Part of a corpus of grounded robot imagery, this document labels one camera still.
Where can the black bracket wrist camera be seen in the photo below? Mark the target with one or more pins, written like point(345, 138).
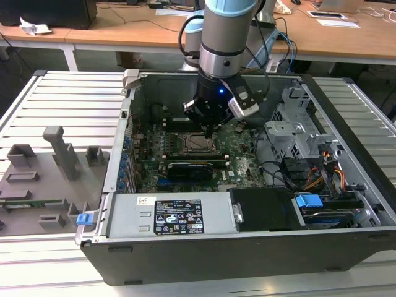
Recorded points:
point(241, 92)

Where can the crumpled white paper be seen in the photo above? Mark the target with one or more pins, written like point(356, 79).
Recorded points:
point(35, 27)

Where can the black graphics card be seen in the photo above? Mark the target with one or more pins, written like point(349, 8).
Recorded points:
point(190, 171)

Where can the white paper sheet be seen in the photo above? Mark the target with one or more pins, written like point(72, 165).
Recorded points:
point(338, 23)
point(176, 12)

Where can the wooden desk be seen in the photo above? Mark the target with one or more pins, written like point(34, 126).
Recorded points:
point(139, 31)
point(58, 31)

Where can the pale blue teach pendant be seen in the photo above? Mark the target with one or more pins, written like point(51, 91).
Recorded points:
point(268, 40)

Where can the silver square CPU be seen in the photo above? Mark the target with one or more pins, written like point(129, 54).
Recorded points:
point(199, 143)

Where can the green RAM stick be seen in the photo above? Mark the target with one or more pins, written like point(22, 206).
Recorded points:
point(37, 202)

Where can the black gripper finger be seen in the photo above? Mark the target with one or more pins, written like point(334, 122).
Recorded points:
point(191, 109)
point(227, 116)

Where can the silver laptop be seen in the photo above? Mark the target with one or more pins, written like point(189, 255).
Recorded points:
point(337, 4)

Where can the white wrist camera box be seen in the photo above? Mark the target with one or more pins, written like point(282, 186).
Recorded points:
point(244, 109)

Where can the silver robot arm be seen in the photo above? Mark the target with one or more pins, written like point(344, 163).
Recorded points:
point(222, 37)

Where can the blue case latch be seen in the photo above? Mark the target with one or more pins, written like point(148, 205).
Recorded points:
point(84, 219)

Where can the round motherboard battery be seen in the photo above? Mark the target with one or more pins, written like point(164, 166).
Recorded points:
point(238, 127)

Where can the grey power supply unit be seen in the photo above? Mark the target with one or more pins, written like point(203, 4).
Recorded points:
point(130, 216)

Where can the black box on desk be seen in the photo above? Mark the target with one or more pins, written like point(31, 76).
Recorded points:
point(46, 12)

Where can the CPU socket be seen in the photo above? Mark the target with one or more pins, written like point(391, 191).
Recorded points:
point(180, 140)

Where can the black open PC case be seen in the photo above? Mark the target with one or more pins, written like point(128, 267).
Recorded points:
point(216, 263)

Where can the hard disk in blue carrier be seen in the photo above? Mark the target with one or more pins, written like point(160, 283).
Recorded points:
point(309, 205)

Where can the grey parts rack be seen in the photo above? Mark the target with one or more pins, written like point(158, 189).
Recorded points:
point(31, 216)

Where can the green motherboard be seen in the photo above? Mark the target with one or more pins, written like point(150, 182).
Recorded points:
point(244, 170)

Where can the beige crumpled object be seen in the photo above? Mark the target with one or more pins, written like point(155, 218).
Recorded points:
point(284, 7)

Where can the black plastic air shroud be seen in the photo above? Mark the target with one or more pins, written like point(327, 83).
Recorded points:
point(266, 210)

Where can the silver metal drive cage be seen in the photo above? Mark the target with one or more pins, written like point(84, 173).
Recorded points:
point(284, 136)

